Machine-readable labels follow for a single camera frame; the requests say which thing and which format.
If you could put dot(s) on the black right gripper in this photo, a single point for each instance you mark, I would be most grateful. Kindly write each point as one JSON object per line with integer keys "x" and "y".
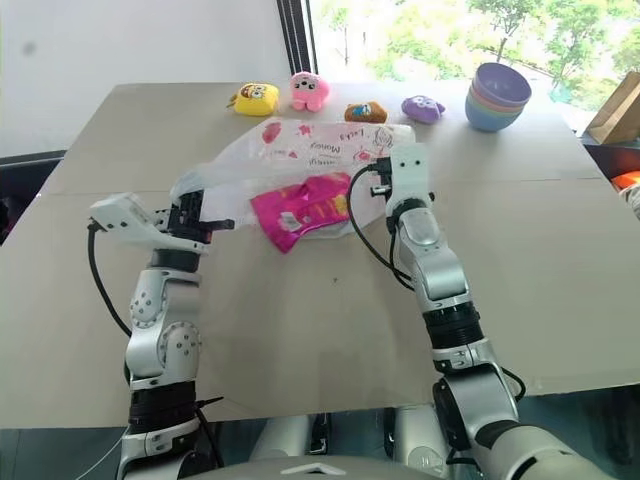
{"x": 384, "y": 175}

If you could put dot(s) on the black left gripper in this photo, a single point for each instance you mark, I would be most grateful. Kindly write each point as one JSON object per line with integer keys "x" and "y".
{"x": 187, "y": 220}

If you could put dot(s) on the white pink-printed plastic bag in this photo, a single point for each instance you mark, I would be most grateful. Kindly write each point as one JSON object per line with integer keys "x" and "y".
{"x": 320, "y": 145}

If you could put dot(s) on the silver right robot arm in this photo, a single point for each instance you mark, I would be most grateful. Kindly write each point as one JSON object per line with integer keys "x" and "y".
{"x": 440, "y": 280}

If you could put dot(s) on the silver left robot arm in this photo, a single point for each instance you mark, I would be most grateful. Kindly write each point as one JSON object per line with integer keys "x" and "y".
{"x": 165, "y": 340}

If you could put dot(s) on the black storage bin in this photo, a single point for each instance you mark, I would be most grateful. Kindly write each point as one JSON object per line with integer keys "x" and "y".
{"x": 612, "y": 160}

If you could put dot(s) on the brown paper bag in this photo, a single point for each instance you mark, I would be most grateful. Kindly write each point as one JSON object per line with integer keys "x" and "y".
{"x": 617, "y": 112}

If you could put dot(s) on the brown plush toy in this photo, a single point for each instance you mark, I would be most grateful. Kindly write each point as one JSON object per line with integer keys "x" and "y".
{"x": 366, "y": 113}

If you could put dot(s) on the purple plush toy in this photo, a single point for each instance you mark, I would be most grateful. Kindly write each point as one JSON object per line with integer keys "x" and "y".
{"x": 424, "y": 108}

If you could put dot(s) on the pink snack packet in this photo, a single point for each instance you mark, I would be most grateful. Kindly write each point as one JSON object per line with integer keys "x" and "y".
{"x": 305, "y": 207}

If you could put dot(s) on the green plastic bowl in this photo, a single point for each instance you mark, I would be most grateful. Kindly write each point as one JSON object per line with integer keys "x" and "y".
{"x": 472, "y": 104}

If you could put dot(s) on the pink plush toy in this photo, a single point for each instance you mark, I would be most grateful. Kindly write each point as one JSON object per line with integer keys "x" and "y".
{"x": 309, "y": 90}

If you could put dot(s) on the blue plastic bowl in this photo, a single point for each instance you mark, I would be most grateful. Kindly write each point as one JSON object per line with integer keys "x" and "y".
{"x": 487, "y": 120}

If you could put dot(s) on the pink plastic bowl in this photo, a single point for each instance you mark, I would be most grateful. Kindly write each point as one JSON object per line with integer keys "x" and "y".
{"x": 475, "y": 98}

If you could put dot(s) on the yellow plush toy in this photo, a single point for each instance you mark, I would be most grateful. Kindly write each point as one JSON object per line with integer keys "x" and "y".
{"x": 256, "y": 100}

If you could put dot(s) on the purple plastic bowl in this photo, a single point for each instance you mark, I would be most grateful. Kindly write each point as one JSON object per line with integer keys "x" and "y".
{"x": 502, "y": 82}

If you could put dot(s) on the dark furniture piece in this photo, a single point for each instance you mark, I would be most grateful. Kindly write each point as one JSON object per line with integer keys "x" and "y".
{"x": 25, "y": 190}

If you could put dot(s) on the orange object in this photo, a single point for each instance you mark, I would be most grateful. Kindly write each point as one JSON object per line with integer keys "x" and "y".
{"x": 629, "y": 179}

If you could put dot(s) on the silver robot torso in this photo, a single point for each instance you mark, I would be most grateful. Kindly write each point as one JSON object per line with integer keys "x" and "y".
{"x": 320, "y": 450}

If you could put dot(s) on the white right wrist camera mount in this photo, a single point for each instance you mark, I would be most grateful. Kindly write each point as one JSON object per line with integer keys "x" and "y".
{"x": 410, "y": 170}

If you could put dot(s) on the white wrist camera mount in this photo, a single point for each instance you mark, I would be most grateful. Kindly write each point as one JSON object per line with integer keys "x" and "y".
{"x": 410, "y": 170}
{"x": 127, "y": 215}

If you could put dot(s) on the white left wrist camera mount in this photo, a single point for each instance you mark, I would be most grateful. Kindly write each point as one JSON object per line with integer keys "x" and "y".
{"x": 127, "y": 215}

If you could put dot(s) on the black window frame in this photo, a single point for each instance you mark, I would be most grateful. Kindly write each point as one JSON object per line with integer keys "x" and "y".
{"x": 296, "y": 35}

